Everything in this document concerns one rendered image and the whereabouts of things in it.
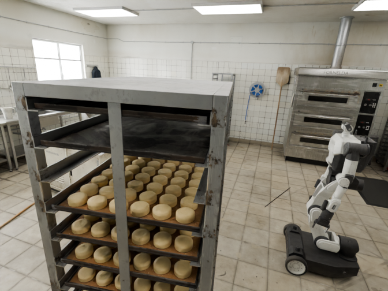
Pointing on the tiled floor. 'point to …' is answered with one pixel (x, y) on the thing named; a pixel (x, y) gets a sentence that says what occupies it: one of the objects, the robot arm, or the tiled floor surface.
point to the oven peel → (282, 74)
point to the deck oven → (329, 109)
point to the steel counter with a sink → (45, 116)
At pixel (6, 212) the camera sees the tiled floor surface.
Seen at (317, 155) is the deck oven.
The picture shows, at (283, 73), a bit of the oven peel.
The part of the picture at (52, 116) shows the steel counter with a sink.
